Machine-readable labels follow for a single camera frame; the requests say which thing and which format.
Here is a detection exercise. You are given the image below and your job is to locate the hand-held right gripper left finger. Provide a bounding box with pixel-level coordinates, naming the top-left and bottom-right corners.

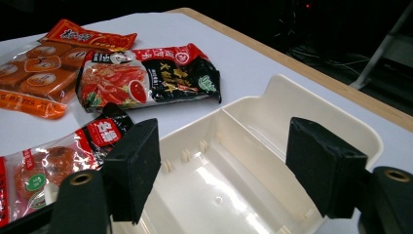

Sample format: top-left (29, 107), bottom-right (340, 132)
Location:
top-left (100, 118), bottom-right (162, 225)

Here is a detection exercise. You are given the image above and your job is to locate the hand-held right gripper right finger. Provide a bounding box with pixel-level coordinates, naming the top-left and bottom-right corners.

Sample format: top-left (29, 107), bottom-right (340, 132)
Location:
top-left (284, 116), bottom-right (369, 219)

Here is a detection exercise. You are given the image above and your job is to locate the cream plastic storage box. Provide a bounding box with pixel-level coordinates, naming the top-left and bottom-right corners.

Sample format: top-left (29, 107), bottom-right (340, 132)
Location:
top-left (111, 73), bottom-right (385, 234)

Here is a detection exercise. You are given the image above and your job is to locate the red and black sauce packet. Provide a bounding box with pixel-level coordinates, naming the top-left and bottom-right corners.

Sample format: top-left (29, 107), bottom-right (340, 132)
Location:
top-left (75, 43), bottom-right (223, 113)

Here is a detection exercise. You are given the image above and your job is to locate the orange seasoning packet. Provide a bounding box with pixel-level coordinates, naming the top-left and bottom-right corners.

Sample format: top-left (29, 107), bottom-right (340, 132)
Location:
top-left (0, 19), bottom-right (138, 120)

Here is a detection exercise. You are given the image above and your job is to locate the clear red seasoning packet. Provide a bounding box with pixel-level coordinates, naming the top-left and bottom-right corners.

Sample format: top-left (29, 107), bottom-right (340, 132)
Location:
top-left (0, 101), bottom-right (135, 228)

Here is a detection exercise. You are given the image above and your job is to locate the grey metal stand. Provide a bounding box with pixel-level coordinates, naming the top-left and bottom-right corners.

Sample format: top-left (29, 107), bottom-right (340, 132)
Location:
top-left (349, 1), bottom-right (413, 92)

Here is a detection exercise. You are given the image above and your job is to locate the black floor cable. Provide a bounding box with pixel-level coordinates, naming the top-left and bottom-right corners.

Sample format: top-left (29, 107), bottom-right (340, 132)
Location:
top-left (285, 42), bottom-right (374, 71)

